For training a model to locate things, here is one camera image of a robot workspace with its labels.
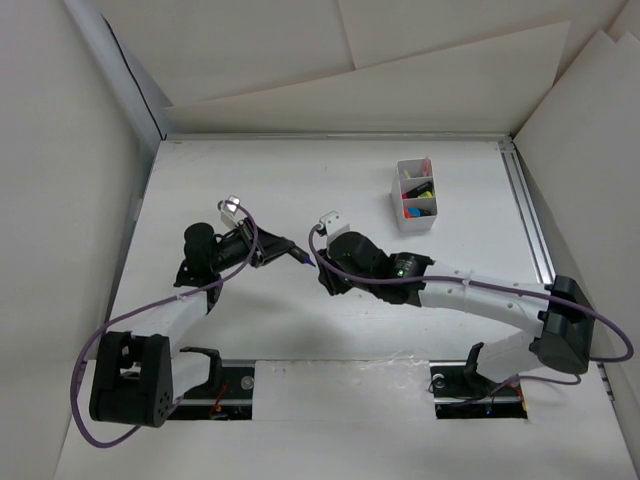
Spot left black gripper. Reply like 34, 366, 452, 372
209, 218, 294, 273

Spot purple tip black highlighter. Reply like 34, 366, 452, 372
288, 246, 316, 267

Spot pink cap black highlighter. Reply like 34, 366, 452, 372
402, 185, 430, 199

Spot yellow cap black highlighter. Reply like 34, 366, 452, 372
402, 181, 434, 199

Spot pink clear pen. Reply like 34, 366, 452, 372
422, 157, 433, 177

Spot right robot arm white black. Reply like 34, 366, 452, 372
313, 231, 594, 394

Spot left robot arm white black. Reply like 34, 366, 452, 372
89, 219, 310, 428

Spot white compartment pen holder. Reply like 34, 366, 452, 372
390, 157, 438, 233

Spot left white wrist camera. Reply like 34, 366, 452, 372
217, 195, 240, 230

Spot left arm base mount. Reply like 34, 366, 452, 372
168, 347, 256, 421

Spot aluminium rail right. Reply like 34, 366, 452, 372
498, 137, 556, 284

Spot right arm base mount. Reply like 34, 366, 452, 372
427, 343, 528, 420

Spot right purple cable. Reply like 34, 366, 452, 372
307, 224, 635, 406

